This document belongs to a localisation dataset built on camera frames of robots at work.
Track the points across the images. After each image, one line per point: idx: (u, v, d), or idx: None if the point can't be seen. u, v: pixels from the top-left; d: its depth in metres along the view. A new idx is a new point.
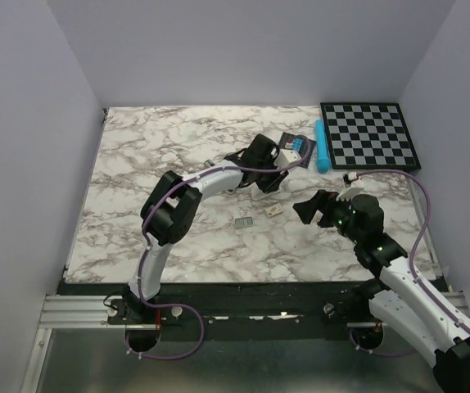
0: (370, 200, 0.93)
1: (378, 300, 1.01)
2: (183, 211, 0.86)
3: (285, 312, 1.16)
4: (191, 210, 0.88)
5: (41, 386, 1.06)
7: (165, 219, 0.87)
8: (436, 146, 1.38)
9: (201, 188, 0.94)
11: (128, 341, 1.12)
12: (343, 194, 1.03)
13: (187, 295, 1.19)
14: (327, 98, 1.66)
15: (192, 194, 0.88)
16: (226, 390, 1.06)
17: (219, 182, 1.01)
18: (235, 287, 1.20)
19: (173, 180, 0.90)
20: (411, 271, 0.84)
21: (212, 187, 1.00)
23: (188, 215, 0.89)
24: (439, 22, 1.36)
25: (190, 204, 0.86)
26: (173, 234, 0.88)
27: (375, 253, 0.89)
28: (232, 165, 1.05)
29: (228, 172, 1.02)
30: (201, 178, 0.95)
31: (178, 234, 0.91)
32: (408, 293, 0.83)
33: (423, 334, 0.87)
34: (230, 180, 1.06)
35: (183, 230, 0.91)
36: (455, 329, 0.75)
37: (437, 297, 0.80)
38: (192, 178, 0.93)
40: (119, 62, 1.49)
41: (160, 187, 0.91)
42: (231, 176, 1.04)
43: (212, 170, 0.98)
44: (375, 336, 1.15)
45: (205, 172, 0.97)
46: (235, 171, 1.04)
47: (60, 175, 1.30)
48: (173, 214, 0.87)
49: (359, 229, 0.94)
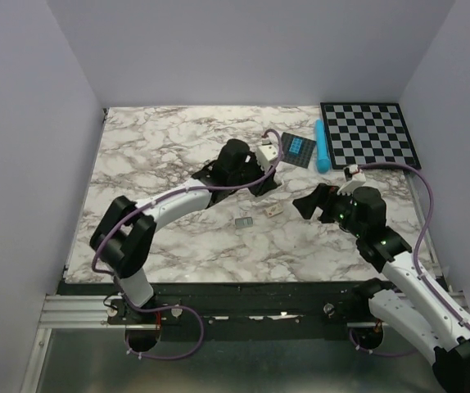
0: (372, 191, 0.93)
1: (378, 299, 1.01)
2: (134, 242, 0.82)
3: (284, 312, 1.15)
4: (145, 241, 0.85)
5: (41, 386, 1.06)
7: (119, 251, 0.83)
8: (436, 146, 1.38)
9: (157, 214, 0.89)
11: (128, 341, 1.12)
12: (344, 188, 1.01)
13: (187, 295, 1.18)
14: (327, 98, 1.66)
15: (146, 223, 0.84)
16: (226, 390, 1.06)
17: (183, 205, 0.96)
18: (235, 287, 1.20)
19: (124, 209, 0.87)
20: (416, 267, 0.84)
21: (173, 212, 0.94)
23: (144, 245, 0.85)
24: (439, 22, 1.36)
25: (143, 234, 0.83)
26: (128, 265, 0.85)
27: (378, 246, 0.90)
28: (198, 186, 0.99)
29: (191, 193, 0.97)
30: (157, 203, 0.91)
31: (135, 264, 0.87)
32: (412, 290, 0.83)
33: (423, 332, 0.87)
34: (195, 202, 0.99)
35: (141, 259, 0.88)
36: (458, 328, 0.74)
37: (441, 295, 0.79)
38: (147, 204, 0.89)
40: (119, 62, 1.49)
41: (111, 216, 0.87)
42: (196, 197, 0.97)
43: (171, 193, 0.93)
44: (374, 336, 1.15)
45: (162, 196, 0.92)
46: (200, 192, 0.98)
47: (60, 175, 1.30)
48: (125, 245, 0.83)
49: (361, 223, 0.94)
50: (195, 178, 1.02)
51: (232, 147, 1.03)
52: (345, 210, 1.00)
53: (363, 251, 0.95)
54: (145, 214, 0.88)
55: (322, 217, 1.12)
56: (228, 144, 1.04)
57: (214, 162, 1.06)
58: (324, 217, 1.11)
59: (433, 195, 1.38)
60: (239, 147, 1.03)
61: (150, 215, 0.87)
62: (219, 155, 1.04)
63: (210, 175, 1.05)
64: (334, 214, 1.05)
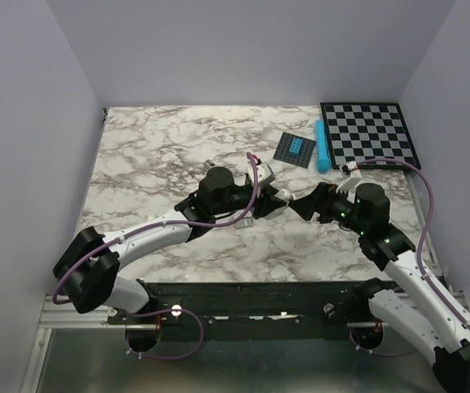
0: (375, 188, 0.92)
1: (378, 299, 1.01)
2: (94, 280, 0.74)
3: (285, 312, 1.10)
4: (108, 278, 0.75)
5: (41, 386, 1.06)
7: (79, 285, 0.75)
8: (436, 146, 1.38)
9: (124, 250, 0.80)
11: (128, 342, 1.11)
12: (343, 186, 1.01)
13: (187, 295, 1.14)
14: (327, 98, 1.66)
15: (110, 259, 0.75)
16: (226, 390, 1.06)
17: (157, 241, 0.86)
18: (235, 287, 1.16)
19: (88, 241, 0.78)
20: (419, 267, 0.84)
21: (146, 248, 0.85)
23: (106, 282, 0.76)
24: (439, 22, 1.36)
25: (104, 273, 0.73)
26: (88, 301, 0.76)
27: (381, 244, 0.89)
28: (178, 219, 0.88)
29: (169, 228, 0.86)
30: (126, 238, 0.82)
31: (97, 300, 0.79)
32: (415, 290, 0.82)
33: (423, 332, 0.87)
34: (173, 237, 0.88)
35: (104, 295, 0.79)
36: (462, 330, 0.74)
37: (445, 296, 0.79)
38: (114, 240, 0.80)
40: (118, 62, 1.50)
41: (76, 248, 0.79)
42: (173, 232, 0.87)
43: (143, 228, 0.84)
44: (374, 336, 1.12)
45: (133, 230, 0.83)
46: (178, 227, 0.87)
47: (60, 176, 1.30)
48: (85, 281, 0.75)
49: (363, 220, 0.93)
50: (176, 211, 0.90)
51: (213, 179, 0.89)
52: (346, 207, 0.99)
53: (365, 250, 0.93)
54: (110, 250, 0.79)
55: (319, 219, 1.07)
56: (209, 173, 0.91)
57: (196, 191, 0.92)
58: (323, 219, 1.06)
59: (433, 195, 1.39)
60: (220, 180, 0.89)
61: (115, 250, 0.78)
62: (200, 186, 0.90)
63: (194, 205, 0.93)
64: (332, 214, 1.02)
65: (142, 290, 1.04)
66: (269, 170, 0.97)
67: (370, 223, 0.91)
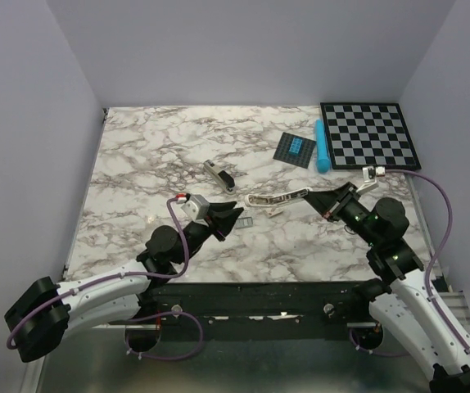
0: (396, 207, 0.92)
1: (379, 303, 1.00)
2: (42, 333, 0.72)
3: (285, 312, 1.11)
4: (57, 330, 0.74)
5: (41, 386, 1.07)
7: (26, 336, 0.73)
8: (436, 146, 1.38)
9: (77, 303, 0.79)
11: (128, 342, 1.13)
12: (363, 189, 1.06)
13: (187, 295, 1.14)
14: (327, 99, 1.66)
15: (60, 312, 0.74)
16: (225, 390, 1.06)
17: (114, 292, 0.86)
18: (235, 287, 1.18)
19: (42, 291, 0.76)
20: (427, 288, 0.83)
21: (101, 299, 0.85)
23: (56, 334, 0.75)
24: (439, 22, 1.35)
25: (51, 327, 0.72)
26: (34, 350, 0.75)
27: (389, 261, 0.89)
28: (137, 270, 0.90)
29: (127, 279, 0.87)
30: (80, 290, 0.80)
31: (43, 349, 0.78)
32: (420, 310, 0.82)
33: (423, 346, 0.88)
34: (130, 288, 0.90)
35: (51, 344, 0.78)
36: (463, 356, 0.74)
37: (449, 320, 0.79)
38: (68, 292, 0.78)
40: (118, 61, 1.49)
41: (29, 297, 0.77)
42: (131, 284, 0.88)
43: (98, 280, 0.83)
44: (374, 336, 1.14)
45: (88, 282, 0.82)
46: (137, 278, 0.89)
47: (58, 176, 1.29)
48: (33, 331, 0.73)
49: (377, 234, 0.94)
50: (137, 261, 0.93)
51: (155, 242, 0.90)
52: (360, 213, 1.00)
53: (372, 263, 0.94)
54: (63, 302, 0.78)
55: (328, 218, 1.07)
56: (154, 233, 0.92)
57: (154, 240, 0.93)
58: (332, 218, 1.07)
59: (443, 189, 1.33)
60: (161, 244, 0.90)
61: (67, 304, 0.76)
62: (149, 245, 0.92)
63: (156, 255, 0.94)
64: (344, 215, 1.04)
65: (130, 301, 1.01)
66: (197, 201, 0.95)
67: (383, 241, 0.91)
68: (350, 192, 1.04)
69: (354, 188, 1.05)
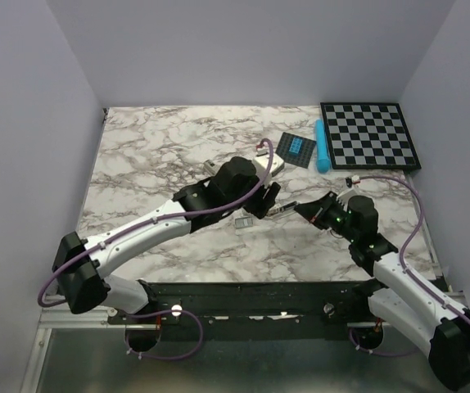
0: (366, 201, 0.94)
1: (377, 296, 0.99)
2: (79, 290, 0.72)
3: (284, 312, 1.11)
4: (93, 286, 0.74)
5: (41, 386, 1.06)
7: (67, 291, 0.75)
8: (436, 146, 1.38)
9: (110, 255, 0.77)
11: (128, 341, 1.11)
12: (342, 196, 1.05)
13: (188, 295, 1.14)
14: (327, 98, 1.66)
15: (90, 269, 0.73)
16: (225, 390, 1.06)
17: (150, 239, 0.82)
18: (235, 287, 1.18)
19: (70, 247, 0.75)
20: (400, 263, 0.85)
21: (138, 247, 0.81)
23: (92, 290, 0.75)
24: (439, 22, 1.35)
25: (83, 283, 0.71)
26: (80, 306, 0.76)
27: (368, 250, 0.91)
28: (173, 212, 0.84)
29: (161, 223, 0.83)
30: (109, 243, 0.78)
31: (89, 304, 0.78)
32: (398, 283, 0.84)
33: (419, 325, 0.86)
34: (169, 232, 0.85)
35: (97, 298, 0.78)
36: (442, 310, 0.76)
37: (425, 283, 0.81)
38: (95, 246, 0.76)
40: (118, 62, 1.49)
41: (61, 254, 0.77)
42: (167, 228, 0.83)
43: (128, 229, 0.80)
44: (374, 336, 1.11)
45: (116, 232, 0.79)
46: (172, 222, 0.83)
47: (58, 176, 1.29)
48: (72, 286, 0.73)
49: (354, 228, 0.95)
50: (174, 201, 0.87)
51: (237, 166, 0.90)
52: (341, 214, 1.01)
53: (355, 257, 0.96)
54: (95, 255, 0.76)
55: (314, 223, 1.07)
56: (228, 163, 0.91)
57: (211, 178, 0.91)
58: (318, 225, 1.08)
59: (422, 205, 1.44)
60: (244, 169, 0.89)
61: (95, 259, 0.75)
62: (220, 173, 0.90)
63: (199, 193, 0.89)
64: (327, 219, 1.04)
65: (141, 291, 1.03)
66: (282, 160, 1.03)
67: (359, 233, 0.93)
68: (332, 199, 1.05)
69: (334, 195, 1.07)
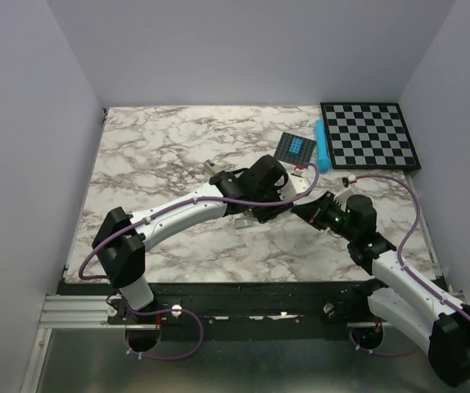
0: (364, 200, 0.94)
1: (376, 295, 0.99)
2: (124, 259, 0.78)
3: (285, 312, 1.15)
4: (137, 257, 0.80)
5: (41, 386, 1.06)
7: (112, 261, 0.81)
8: (436, 146, 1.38)
9: (155, 230, 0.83)
11: (128, 341, 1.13)
12: (341, 196, 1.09)
13: (188, 295, 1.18)
14: (327, 99, 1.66)
15: (136, 241, 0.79)
16: (225, 390, 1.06)
17: (189, 218, 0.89)
18: (235, 287, 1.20)
19: (117, 221, 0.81)
20: (399, 259, 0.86)
21: (179, 225, 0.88)
23: (135, 262, 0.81)
24: (439, 22, 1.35)
25: (129, 254, 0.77)
26: (122, 277, 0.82)
27: (366, 250, 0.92)
28: (211, 196, 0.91)
29: (201, 204, 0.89)
30: (153, 219, 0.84)
31: (130, 277, 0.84)
32: (397, 282, 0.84)
33: (418, 323, 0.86)
34: (205, 214, 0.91)
35: (137, 271, 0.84)
36: (440, 306, 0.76)
37: (423, 280, 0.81)
38: (141, 221, 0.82)
40: (118, 62, 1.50)
41: (107, 226, 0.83)
42: (205, 209, 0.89)
43: (170, 207, 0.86)
44: (374, 336, 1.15)
45: (160, 210, 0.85)
46: (211, 203, 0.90)
47: (59, 175, 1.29)
48: (118, 256, 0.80)
49: (352, 228, 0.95)
50: (212, 185, 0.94)
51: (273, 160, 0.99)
52: (341, 214, 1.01)
53: (354, 256, 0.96)
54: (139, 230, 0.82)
55: (314, 223, 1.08)
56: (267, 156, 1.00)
57: (246, 172, 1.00)
58: (316, 225, 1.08)
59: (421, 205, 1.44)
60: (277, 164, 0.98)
61: (141, 232, 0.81)
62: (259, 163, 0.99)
63: (232, 179, 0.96)
64: (326, 219, 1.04)
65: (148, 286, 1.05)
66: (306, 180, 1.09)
67: (357, 232, 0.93)
68: (329, 199, 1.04)
69: (332, 195, 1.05)
